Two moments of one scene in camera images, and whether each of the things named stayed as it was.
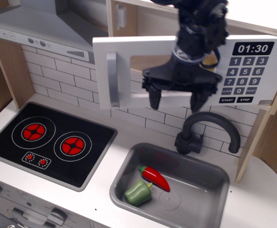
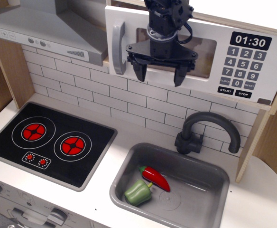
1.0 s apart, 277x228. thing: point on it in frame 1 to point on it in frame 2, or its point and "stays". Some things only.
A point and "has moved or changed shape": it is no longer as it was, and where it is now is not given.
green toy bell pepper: (139, 194) stays
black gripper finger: (198, 99) to (180, 74)
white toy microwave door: (250, 66) has moved or changed shape
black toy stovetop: (59, 147) stays
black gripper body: (182, 74) to (170, 53)
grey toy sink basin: (199, 187) stays
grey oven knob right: (57, 216) stays
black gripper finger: (154, 98) to (141, 70)
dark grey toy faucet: (187, 142) stays
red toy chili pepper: (153, 176) stays
